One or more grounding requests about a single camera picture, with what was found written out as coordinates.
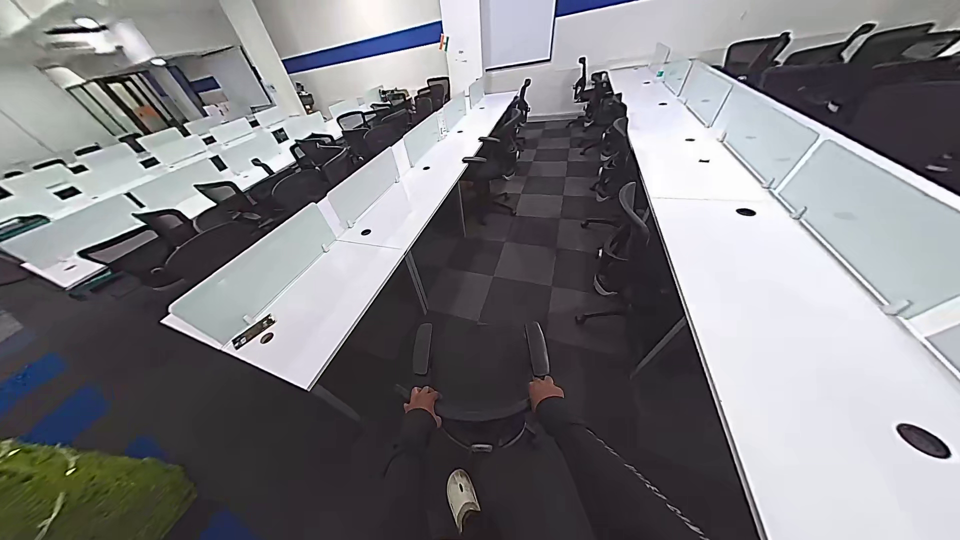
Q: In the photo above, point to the white board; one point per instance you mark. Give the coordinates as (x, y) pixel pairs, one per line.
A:
(519, 30)

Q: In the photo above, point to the glass door with dark frame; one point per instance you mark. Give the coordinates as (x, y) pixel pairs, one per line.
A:
(126, 105)

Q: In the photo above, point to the row of black chairs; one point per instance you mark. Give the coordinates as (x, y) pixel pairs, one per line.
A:
(599, 94)

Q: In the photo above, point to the green artificial grass piece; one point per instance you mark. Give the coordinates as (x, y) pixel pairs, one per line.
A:
(97, 491)

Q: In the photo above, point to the person's left fingers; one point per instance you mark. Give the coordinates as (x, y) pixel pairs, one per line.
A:
(425, 393)

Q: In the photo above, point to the long white desk, glass partitions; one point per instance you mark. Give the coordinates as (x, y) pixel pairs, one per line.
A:
(765, 292)
(352, 277)

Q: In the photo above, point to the person's left forearm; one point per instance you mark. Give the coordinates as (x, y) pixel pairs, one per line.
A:
(417, 435)

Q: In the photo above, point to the person's legs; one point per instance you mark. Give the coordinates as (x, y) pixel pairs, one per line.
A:
(517, 491)

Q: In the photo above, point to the black office chair with armrests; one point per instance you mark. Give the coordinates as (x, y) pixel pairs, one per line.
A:
(481, 379)

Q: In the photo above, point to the small tricolour flag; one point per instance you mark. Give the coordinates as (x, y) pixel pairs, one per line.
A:
(444, 43)

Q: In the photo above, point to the person's right fingers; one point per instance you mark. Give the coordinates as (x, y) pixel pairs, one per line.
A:
(540, 383)

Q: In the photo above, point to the group of black office chairs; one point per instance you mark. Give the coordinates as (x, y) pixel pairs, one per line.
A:
(832, 71)
(300, 176)

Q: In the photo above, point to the person's right hand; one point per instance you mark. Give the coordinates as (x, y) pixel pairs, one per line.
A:
(545, 392)

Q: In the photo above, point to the person's right forearm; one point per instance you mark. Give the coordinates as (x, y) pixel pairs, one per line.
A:
(568, 426)

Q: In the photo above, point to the person's left hand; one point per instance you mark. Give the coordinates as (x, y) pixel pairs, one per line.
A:
(423, 403)

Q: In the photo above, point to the white desks with partitions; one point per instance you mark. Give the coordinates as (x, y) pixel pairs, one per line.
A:
(97, 217)

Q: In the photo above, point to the black mesh office chair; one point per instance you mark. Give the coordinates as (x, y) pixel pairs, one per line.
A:
(617, 154)
(631, 214)
(524, 97)
(495, 165)

